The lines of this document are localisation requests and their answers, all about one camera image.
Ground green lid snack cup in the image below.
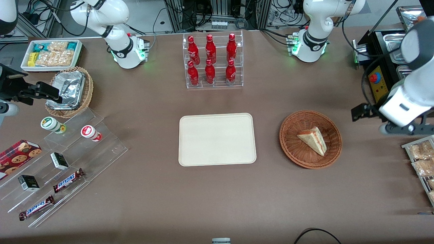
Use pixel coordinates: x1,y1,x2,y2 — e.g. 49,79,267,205
40,116,67,135

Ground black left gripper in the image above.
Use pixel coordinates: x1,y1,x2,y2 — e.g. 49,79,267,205
351,103,388,122

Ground red cookie box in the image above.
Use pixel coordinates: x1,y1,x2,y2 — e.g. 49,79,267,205
0,139,42,181

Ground black floor cable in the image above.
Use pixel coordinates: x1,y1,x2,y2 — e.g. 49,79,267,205
293,228,343,244

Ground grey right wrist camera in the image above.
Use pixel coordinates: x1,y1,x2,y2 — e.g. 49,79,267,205
0,101,19,127

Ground small black carton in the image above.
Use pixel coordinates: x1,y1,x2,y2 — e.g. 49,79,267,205
50,152,70,170
18,175,40,192

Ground yellow emergency stop box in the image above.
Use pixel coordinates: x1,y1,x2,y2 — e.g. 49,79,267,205
368,65,390,104

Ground triangular sandwich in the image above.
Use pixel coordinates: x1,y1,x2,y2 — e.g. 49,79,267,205
297,127,328,157

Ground red cola bottle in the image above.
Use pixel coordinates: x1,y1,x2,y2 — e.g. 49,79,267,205
187,36,201,65
226,33,237,63
204,59,216,85
225,59,237,85
205,34,217,65
187,60,199,87

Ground black food warmer appliance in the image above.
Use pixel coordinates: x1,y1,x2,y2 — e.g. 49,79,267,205
352,28,434,104

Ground tray of packaged snacks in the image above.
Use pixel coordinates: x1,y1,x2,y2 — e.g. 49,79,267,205
401,135,434,208

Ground clear acrylic bottle rack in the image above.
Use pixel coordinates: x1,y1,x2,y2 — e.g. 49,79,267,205
182,30,244,89

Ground steel food pan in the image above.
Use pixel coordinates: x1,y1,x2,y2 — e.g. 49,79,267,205
396,6,428,32
396,64,415,81
382,32,409,64

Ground wicker basket with foil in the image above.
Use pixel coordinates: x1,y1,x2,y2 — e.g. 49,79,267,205
45,66,94,119

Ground white snack bin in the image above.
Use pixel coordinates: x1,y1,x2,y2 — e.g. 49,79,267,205
20,39,84,73

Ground cream rectangular serving tray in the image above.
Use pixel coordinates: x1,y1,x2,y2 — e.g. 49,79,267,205
178,113,257,167

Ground round brown wicker basket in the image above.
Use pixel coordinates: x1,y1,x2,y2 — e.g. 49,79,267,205
279,110,342,169

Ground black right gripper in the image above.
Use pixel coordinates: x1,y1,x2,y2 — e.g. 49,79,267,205
0,64,63,106

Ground brown Snickers bar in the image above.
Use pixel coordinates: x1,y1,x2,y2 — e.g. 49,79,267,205
18,195,55,221
52,168,85,194

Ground silver foil container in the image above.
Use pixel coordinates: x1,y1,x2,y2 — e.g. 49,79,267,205
46,70,85,111

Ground clear acrylic stepped display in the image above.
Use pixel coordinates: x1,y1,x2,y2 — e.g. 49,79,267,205
0,107,129,228

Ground red lid snack cup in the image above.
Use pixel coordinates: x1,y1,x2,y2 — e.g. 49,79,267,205
80,125,102,142

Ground clear rice cracker bag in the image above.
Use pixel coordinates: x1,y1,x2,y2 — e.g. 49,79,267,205
47,41,69,52
35,50,74,67

